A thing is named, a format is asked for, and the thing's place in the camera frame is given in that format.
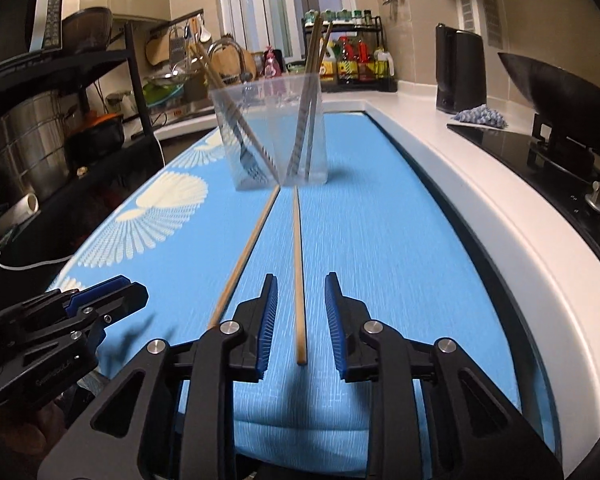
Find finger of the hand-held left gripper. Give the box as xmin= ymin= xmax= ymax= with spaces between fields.
xmin=45 ymin=275 xmax=131 ymax=311
xmin=65 ymin=281 xmax=149 ymax=356

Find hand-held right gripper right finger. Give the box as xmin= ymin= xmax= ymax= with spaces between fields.
xmin=324 ymin=271 xmax=565 ymax=480

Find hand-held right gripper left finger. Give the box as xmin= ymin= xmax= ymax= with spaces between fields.
xmin=37 ymin=272 xmax=279 ymax=480

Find clear plastic utensil container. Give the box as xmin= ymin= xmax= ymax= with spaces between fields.
xmin=208 ymin=72 xmax=329 ymax=192

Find blue shell-patterned mat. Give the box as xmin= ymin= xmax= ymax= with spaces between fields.
xmin=45 ymin=110 xmax=523 ymax=466

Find white roll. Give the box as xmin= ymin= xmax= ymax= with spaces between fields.
xmin=0 ymin=192 xmax=41 ymax=238

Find black and orange pot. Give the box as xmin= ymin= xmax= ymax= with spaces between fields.
xmin=67 ymin=112 xmax=126 ymax=161

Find stainless steel stock pot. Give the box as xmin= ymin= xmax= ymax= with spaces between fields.
xmin=0 ymin=92 xmax=68 ymax=206

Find green plastic basin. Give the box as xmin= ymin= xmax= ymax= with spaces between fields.
xmin=142 ymin=80 xmax=186 ymax=108

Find black metal shelf rack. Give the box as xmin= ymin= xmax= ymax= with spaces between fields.
xmin=0 ymin=10 xmax=203 ymax=221

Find metal strainer bowl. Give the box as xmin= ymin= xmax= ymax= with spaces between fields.
xmin=145 ymin=62 xmax=191 ymax=86

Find black condiment rack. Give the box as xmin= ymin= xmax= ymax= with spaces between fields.
xmin=301 ymin=10 xmax=398 ymax=93

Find black induction cooktop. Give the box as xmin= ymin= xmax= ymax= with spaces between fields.
xmin=447 ymin=122 xmax=600 ymax=301

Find beige hanging cutting board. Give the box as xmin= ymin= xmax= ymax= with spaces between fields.
xmin=145 ymin=30 xmax=173 ymax=66

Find metal grater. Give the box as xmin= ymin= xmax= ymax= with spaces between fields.
xmin=169 ymin=27 xmax=188 ymax=63

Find blue and white dishcloth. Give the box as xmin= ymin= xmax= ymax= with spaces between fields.
xmin=452 ymin=105 xmax=508 ymax=128

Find dark bowl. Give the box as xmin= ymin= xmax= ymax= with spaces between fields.
xmin=60 ymin=6 xmax=115 ymax=53

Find large oil jug yellow label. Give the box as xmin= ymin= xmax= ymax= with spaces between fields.
xmin=319 ymin=42 xmax=340 ymax=86

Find pink soap bottle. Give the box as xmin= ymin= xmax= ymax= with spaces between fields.
xmin=262 ymin=45 xmax=283 ymax=78

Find red label sauce bottle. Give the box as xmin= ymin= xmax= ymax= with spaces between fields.
xmin=337 ymin=37 xmax=357 ymax=83
xmin=356 ymin=37 xmax=373 ymax=82

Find wooden cutting board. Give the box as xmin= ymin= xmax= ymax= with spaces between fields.
xmin=215 ymin=42 xmax=258 ymax=81

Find appliance with button panel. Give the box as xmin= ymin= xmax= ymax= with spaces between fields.
xmin=27 ymin=0 xmax=66 ymax=53

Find metal kitchen faucet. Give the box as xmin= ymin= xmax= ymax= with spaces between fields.
xmin=206 ymin=37 xmax=253 ymax=86

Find black electric kettle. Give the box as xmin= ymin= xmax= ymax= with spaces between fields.
xmin=435 ymin=22 xmax=488 ymax=115

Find grey metal knob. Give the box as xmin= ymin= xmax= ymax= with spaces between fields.
xmin=582 ymin=180 xmax=600 ymax=213

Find row of spice jars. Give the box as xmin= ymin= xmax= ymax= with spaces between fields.
xmin=304 ymin=8 xmax=376 ymax=26

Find black wok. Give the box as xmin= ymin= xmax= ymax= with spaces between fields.
xmin=497 ymin=51 xmax=600 ymax=186

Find white cable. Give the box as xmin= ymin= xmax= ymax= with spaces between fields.
xmin=0 ymin=247 xmax=76 ymax=273

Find yellow oil bottle with handle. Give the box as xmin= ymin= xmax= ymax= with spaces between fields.
xmin=372 ymin=47 xmax=396 ymax=81

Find narrow wall vent grille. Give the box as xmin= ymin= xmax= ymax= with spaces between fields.
xmin=455 ymin=0 xmax=476 ymax=33

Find wide wall vent grille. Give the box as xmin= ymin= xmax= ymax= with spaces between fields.
xmin=477 ymin=0 xmax=501 ymax=51

